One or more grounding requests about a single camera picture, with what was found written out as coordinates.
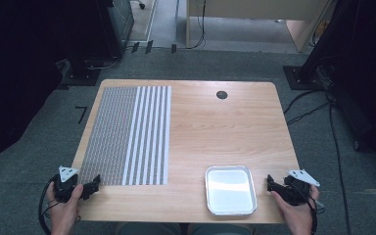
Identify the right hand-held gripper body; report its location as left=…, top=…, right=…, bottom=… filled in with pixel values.
left=283, top=168, right=321, bottom=207

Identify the person's left hand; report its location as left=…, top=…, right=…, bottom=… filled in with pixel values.
left=45, top=182, right=85, bottom=226

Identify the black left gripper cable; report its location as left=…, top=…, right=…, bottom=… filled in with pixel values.
left=37, top=175, right=61, bottom=235

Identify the long black floor cable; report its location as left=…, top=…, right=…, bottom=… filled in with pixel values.
left=327, top=97, right=353, bottom=235

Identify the white rectangular tray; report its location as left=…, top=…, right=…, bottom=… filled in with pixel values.
left=204, top=164, right=259, bottom=217

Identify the black stand base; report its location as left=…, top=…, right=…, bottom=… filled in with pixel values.
left=57, top=57, right=102, bottom=90
left=282, top=65, right=328, bottom=91

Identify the black hanging desk cable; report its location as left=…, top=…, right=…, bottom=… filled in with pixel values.
left=185, top=0, right=208, bottom=51

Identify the light wooden desk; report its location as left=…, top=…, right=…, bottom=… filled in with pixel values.
left=185, top=0, right=336, bottom=54

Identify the grey white striped placemat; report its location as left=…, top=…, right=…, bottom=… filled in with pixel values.
left=77, top=85, right=172, bottom=187

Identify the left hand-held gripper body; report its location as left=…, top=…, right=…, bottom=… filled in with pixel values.
left=53, top=165, right=80, bottom=204

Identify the person's right hand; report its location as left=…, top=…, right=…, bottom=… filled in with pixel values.
left=269, top=183, right=321, bottom=226

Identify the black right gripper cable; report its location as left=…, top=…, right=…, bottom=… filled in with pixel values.
left=306, top=192, right=319, bottom=235

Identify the dark cabinet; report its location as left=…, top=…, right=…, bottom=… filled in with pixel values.
left=106, top=0, right=135, bottom=51

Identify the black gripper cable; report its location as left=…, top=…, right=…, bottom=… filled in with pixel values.
left=306, top=192, right=319, bottom=235
left=37, top=175, right=61, bottom=235

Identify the black cable by stand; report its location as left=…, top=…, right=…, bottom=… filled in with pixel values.
left=83, top=45, right=135, bottom=71

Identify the black curtain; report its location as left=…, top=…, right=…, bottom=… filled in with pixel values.
left=302, top=0, right=376, bottom=167
left=0, top=0, right=116, bottom=177

